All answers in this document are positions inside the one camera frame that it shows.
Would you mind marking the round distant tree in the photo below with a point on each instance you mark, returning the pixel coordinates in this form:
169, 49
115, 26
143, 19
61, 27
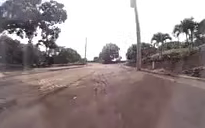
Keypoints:
109, 52

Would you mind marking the thin distant pole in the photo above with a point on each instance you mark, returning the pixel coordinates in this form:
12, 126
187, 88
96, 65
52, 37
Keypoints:
85, 49

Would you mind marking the brown dirt road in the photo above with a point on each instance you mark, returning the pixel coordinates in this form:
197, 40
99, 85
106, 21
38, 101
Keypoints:
103, 96

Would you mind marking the dark green bushes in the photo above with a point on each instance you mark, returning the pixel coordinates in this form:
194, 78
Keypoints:
65, 56

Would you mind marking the tall grey utility pole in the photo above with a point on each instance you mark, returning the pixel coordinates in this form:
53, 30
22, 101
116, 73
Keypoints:
138, 40

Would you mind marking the grey kerb strip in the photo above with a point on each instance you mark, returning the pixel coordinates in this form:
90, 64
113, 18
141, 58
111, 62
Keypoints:
171, 75

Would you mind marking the green hedge on bank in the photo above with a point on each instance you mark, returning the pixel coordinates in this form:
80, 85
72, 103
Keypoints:
173, 52

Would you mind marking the large dark tree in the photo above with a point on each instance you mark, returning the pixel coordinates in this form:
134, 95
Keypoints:
30, 23

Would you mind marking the tall palm tree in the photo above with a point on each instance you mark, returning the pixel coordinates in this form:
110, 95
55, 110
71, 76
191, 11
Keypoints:
187, 29

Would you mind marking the low retaining wall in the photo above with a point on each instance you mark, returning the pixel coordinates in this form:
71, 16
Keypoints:
176, 62

